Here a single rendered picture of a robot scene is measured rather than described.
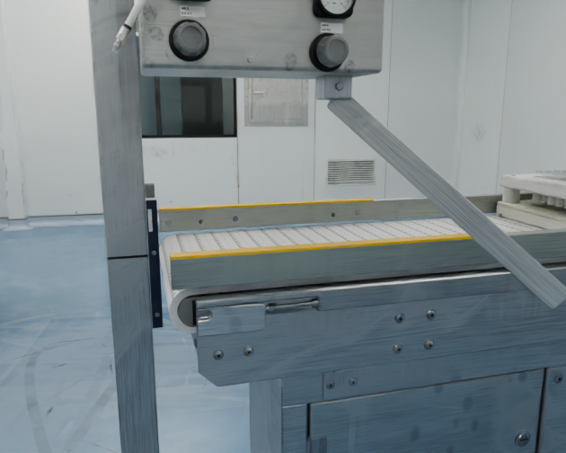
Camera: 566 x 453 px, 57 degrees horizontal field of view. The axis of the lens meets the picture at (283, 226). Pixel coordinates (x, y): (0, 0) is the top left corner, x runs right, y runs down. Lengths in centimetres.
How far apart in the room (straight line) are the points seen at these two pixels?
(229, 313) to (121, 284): 31
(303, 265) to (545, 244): 30
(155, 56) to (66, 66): 512
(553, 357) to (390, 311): 30
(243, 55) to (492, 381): 54
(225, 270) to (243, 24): 23
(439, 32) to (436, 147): 126
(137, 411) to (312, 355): 40
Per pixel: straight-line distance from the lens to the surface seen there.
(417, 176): 54
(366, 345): 61
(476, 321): 67
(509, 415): 84
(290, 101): 566
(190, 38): 45
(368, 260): 57
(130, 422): 92
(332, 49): 48
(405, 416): 74
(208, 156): 556
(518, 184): 94
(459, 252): 62
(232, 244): 72
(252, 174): 564
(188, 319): 55
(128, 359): 87
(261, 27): 49
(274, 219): 81
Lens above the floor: 108
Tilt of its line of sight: 12 degrees down
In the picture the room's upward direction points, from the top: straight up
